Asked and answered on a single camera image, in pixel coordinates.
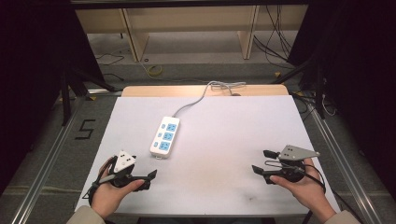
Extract black tripod stand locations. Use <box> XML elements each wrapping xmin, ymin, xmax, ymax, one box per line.
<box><xmin>272</xmin><ymin>57</ymin><xmax>329</xmax><ymax>120</ymax></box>
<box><xmin>60</xmin><ymin>63</ymin><xmax>117</xmax><ymax>127</ymax></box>

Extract person's right hand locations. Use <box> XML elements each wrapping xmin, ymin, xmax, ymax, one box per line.
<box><xmin>269</xmin><ymin>157</ymin><xmax>338</xmax><ymax>224</ymax></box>

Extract grey power strip cable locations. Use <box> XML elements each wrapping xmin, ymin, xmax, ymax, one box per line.
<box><xmin>172</xmin><ymin>80</ymin><xmax>248</xmax><ymax>119</ymax></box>

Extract thin white cable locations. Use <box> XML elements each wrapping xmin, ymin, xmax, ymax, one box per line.
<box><xmin>320</xmin><ymin>92</ymin><xmax>338</xmax><ymax>118</ymax></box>

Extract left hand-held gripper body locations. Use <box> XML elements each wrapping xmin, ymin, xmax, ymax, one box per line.
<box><xmin>108</xmin><ymin>150</ymin><xmax>152</xmax><ymax>191</ymax></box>

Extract bundle of black cables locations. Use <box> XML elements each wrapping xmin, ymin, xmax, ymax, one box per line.
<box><xmin>252</xmin><ymin>4</ymin><xmax>297</xmax><ymax>70</ymax></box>

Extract white power strip blue sockets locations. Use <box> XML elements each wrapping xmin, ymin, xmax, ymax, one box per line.
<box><xmin>149</xmin><ymin>116</ymin><xmax>181</xmax><ymax>160</ymax></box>

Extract wooden shelf frame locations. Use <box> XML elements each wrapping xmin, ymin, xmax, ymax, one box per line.
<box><xmin>75</xmin><ymin>5</ymin><xmax>309</xmax><ymax>63</ymax></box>

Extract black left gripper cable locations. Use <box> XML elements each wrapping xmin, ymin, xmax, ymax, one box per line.
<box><xmin>81</xmin><ymin>173</ymin><xmax>117</xmax><ymax>207</ymax></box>

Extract person's left hand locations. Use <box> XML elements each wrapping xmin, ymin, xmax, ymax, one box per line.
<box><xmin>90</xmin><ymin>156</ymin><xmax>146</xmax><ymax>220</ymax></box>

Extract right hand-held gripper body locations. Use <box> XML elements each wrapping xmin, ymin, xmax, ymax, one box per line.
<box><xmin>262</xmin><ymin>144</ymin><xmax>321</xmax><ymax>185</ymax></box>

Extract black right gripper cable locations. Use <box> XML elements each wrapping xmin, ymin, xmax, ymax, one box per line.
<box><xmin>264</xmin><ymin>159</ymin><xmax>363</xmax><ymax>224</ymax></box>

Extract thin black floor cable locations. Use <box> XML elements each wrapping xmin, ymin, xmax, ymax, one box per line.
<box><xmin>94</xmin><ymin>51</ymin><xmax>126</xmax><ymax>82</ymax></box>

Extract aluminium floor rail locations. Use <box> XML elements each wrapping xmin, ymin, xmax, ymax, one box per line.
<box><xmin>9</xmin><ymin>96</ymin><xmax>86</xmax><ymax>224</ymax></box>
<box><xmin>306</xmin><ymin>98</ymin><xmax>385</xmax><ymax>224</ymax></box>

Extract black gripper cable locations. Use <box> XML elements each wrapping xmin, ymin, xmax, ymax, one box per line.
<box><xmin>81</xmin><ymin>173</ymin><xmax>117</xmax><ymax>207</ymax></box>
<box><xmin>264</xmin><ymin>159</ymin><xmax>363</xmax><ymax>224</ymax></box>

